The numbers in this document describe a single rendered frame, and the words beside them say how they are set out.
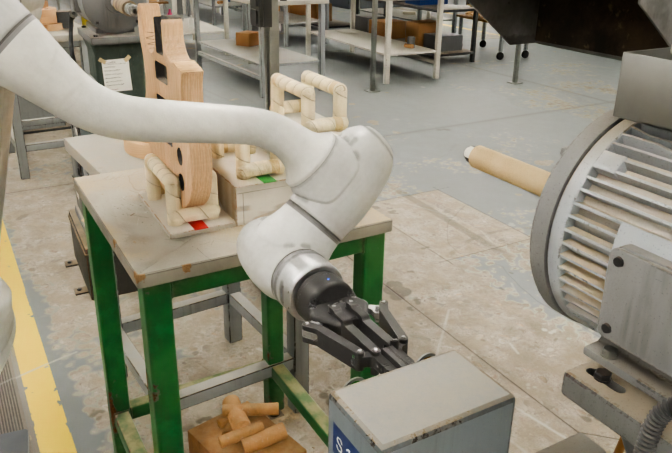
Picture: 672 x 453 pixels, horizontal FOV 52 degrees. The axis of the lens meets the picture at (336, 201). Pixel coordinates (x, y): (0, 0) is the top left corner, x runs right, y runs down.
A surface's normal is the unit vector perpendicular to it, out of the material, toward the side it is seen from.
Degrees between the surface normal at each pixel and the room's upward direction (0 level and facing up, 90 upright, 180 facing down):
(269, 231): 39
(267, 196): 90
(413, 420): 0
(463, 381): 0
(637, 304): 90
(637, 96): 90
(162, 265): 0
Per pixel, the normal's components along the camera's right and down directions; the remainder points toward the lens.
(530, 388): 0.01, -0.93
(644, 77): -0.87, 0.17
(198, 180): 0.46, 0.54
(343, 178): 0.23, 0.04
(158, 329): 0.50, 0.33
